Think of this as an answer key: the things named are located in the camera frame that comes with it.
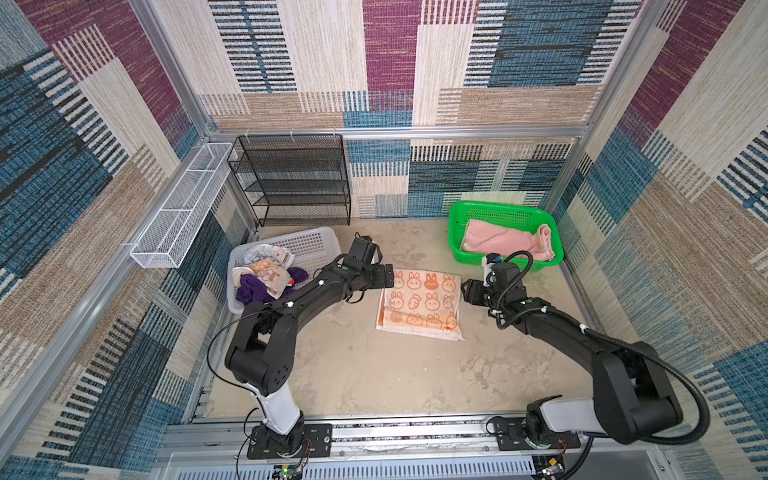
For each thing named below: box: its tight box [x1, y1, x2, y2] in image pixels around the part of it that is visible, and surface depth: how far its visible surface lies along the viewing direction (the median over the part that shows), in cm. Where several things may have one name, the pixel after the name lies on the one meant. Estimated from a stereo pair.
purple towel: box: [236, 267, 309, 305], surface depth 91 cm
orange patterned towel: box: [376, 269, 465, 341], surface depth 98 cm
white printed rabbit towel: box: [231, 244, 295, 299], surface depth 101 cm
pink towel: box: [460, 219, 556, 262], surface depth 114 cm
